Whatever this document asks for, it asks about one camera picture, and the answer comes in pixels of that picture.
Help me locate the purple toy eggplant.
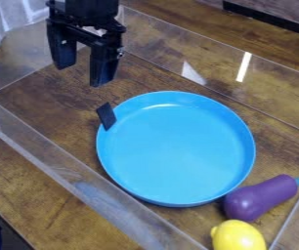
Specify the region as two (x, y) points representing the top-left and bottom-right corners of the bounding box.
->
(222, 174), (299, 222)

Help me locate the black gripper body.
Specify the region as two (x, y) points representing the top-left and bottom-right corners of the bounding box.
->
(44, 0), (126, 46)

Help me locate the white patterned curtain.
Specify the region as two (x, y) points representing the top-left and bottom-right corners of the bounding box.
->
(0, 0), (47, 46)

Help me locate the small black tab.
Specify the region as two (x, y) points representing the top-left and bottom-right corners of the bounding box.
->
(95, 103), (117, 131)

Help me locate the blue round plate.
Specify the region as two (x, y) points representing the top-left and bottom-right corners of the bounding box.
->
(95, 91), (255, 207)

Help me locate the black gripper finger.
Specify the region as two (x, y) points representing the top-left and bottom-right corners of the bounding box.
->
(46, 21), (76, 69)
(89, 42), (123, 87)

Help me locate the yellow toy lemon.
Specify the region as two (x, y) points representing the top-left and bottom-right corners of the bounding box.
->
(209, 220), (267, 250)

